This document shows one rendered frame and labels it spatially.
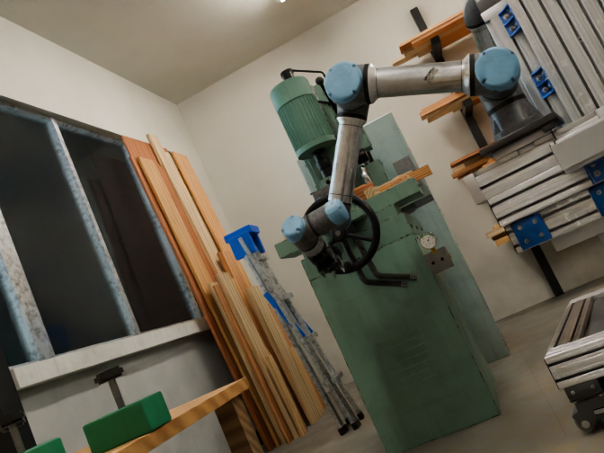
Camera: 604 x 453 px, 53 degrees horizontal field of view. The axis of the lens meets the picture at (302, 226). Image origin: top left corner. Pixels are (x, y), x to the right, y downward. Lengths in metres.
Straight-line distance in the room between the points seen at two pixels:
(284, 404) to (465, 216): 2.03
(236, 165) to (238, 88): 0.65
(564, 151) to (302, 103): 1.16
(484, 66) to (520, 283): 3.13
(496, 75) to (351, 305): 1.03
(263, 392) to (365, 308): 1.37
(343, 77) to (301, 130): 0.74
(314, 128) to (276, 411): 1.75
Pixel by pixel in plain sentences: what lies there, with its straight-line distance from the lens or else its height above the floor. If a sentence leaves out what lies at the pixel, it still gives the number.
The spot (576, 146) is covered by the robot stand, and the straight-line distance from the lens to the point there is 1.69.
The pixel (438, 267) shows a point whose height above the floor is 0.56.
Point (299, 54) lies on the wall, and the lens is 5.10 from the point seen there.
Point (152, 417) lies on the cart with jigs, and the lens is 0.98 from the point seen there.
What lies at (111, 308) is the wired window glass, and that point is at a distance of 3.22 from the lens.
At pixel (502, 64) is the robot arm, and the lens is 1.73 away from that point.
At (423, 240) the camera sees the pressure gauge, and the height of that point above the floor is 0.67.
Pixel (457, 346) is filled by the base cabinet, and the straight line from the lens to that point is 2.28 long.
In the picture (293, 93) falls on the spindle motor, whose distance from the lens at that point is 2.51.
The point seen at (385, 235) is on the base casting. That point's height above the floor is 0.75.
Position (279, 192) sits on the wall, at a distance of 4.91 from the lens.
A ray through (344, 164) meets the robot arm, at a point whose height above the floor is 0.97.
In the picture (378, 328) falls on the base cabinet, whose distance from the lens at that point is 2.30.
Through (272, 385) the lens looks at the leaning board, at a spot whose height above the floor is 0.32.
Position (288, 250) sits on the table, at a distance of 2.35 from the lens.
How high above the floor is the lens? 0.58
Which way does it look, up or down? 8 degrees up
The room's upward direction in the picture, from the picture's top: 24 degrees counter-clockwise
